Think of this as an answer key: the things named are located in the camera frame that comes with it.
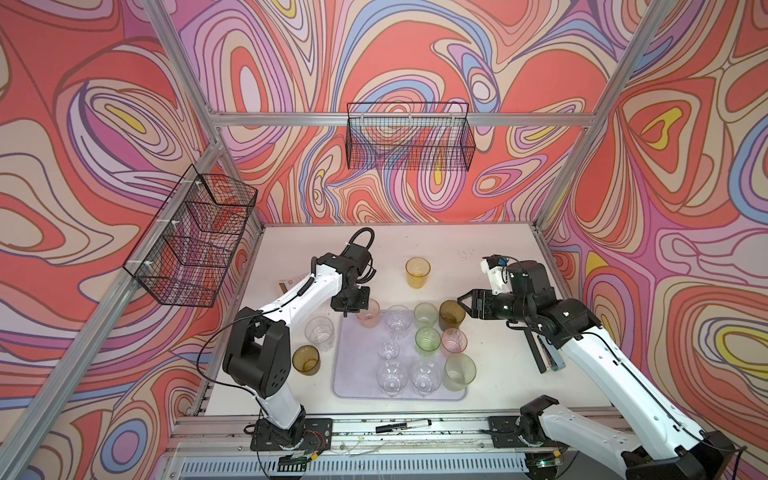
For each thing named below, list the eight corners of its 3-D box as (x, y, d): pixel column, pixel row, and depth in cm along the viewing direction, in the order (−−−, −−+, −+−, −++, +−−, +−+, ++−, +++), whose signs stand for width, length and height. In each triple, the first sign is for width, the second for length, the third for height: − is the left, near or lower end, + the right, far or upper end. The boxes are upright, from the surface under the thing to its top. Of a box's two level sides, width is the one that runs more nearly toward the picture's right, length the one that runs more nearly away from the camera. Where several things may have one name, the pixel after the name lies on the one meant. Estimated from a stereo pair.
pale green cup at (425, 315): (414, 329, 93) (415, 318, 87) (413, 313, 96) (414, 302, 90) (435, 329, 93) (439, 318, 87) (434, 313, 96) (437, 302, 90)
